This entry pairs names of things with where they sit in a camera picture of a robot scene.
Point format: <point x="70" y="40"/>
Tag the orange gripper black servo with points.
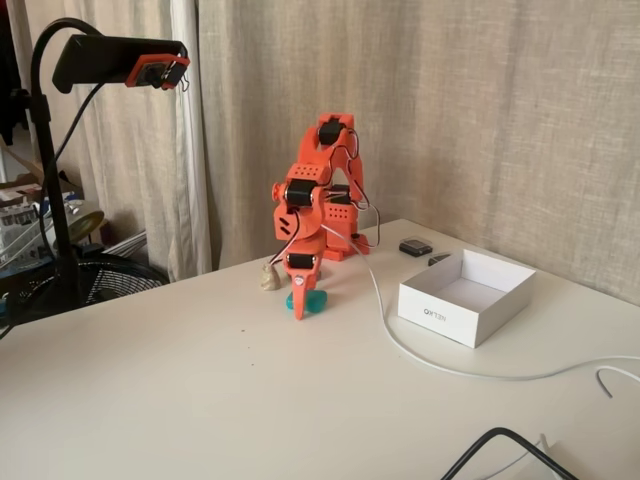
<point x="300" y="262"/>

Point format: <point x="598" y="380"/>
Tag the teal green rounded cube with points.
<point x="317" y="301"/>

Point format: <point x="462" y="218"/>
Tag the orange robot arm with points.
<point x="310" y="150"/>

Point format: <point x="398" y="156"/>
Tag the white cardboard box bin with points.
<point x="435" y="310"/>

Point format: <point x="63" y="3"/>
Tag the beige small figurine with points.
<point x="270" y="281"/>

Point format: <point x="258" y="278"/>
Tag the black case clear lid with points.
<point x="416" y="246"/>

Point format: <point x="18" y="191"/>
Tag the white slatted rack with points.
<point x="127" y="244"/>

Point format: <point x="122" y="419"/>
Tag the black floor fan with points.
<point x="115" y="280"/>

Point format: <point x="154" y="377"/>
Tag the brass coloured lamp shade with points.
<point x="85" y="222"/>

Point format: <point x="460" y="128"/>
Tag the beige wide curtain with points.
<point x="450" y="100"/>

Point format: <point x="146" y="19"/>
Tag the black gooseneck stand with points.
<point x="50" y="150"/>

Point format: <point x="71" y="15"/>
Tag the brown cardboard box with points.
<point x="30" y="167"/>

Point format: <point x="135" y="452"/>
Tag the black phone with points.
<point x="110" y="60"/>

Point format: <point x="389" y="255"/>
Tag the camera on black stand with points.
<point x="150" y="175"/>

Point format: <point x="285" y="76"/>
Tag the orange camera mount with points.
<point x="135" y="75"/>

